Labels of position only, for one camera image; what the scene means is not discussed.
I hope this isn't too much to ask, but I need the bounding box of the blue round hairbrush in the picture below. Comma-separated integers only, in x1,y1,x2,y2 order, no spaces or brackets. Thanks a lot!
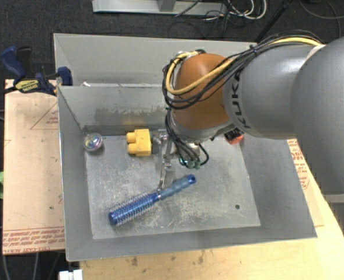
108,174,197,228

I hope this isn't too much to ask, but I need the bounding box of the yellow toy building block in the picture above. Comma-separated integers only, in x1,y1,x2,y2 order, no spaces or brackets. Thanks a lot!
126,128,153,157

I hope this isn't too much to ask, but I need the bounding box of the grey metal bin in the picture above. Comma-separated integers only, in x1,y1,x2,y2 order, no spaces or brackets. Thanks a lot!
53,33,318,263

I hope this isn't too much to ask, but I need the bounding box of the orange round object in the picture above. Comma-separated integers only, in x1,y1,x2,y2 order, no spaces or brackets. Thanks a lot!
227,134,245,145

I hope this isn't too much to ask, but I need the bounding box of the clear iridescent ball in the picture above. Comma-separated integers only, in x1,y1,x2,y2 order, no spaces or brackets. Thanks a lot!
82,132,103,152

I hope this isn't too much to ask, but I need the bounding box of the brown cardboard board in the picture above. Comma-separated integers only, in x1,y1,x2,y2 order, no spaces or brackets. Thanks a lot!
2,79,325,256

